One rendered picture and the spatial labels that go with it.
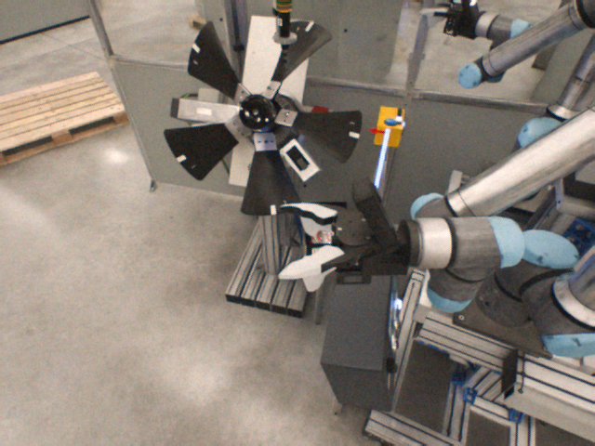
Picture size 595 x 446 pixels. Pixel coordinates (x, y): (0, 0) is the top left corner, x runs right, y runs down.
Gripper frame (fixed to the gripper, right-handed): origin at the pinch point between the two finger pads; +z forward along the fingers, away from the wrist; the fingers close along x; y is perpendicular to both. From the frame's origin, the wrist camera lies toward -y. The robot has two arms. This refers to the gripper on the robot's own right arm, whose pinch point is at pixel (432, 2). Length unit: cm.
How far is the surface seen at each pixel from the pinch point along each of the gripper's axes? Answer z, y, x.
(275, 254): 22, 109, -76
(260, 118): 10, 15, -73
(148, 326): 45, 126, -152
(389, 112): -0.8, 36.2, -19.3
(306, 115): 4, 19, -58
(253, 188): 1, 32, -87
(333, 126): -6, 21, -55
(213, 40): 37, -2, -70
